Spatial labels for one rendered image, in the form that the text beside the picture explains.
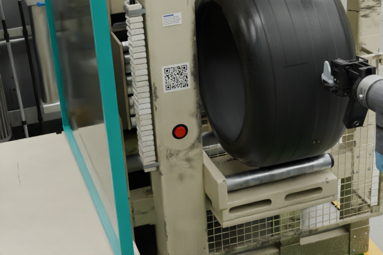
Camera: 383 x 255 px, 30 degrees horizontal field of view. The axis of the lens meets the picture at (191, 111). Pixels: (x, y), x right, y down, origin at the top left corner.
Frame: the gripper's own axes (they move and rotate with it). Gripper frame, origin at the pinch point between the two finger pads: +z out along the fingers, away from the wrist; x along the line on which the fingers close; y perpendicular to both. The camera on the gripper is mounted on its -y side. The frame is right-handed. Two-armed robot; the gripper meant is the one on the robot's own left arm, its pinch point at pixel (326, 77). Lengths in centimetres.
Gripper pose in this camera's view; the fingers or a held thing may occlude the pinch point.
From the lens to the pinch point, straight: 181.6
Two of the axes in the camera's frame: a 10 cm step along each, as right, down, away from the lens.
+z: -3.1, -2.8, 9.1
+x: -9.5, 1.9, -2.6
